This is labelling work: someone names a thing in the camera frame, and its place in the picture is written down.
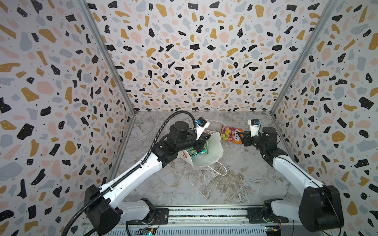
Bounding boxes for white paper bag floral print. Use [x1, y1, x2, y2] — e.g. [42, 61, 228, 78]
[178, 130, 228, 176]

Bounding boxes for orange pink Fox's candy bag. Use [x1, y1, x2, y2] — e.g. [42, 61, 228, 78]
[220, 126, 243, 144]

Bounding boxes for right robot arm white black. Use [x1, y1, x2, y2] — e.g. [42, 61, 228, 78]
[239, 125, 344, 232]

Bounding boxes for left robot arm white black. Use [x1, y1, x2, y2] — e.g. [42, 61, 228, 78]
[84, 118, 210, 236]

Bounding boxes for green snack packets in bag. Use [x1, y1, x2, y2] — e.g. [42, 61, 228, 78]
[187, 147, 208, 157]

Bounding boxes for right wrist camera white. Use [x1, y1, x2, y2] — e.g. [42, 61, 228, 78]
[248, 119, 261, 137]

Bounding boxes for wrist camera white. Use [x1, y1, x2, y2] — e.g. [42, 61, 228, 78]
[248, 119, 261, 137]
[196, 117, 210, 140]

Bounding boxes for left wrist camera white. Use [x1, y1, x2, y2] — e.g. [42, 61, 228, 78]
[196, 117, 210, 140]

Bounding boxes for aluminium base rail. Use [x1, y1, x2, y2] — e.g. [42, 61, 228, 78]
[79, 203, 325, 236]

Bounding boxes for black corrugated cable conduit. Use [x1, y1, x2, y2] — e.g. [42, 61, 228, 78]
[60, 110, 197, 236]

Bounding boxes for aluminium corner post right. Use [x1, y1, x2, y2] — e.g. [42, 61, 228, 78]
[270, 0, 339, 117]

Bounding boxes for aluminium corner post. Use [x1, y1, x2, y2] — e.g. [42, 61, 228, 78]
[76, 1, 135, 117]
[270, 0, 339, 117]

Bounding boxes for aluminium corner post left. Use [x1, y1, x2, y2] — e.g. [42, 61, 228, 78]
[76, 1, 135, 117]

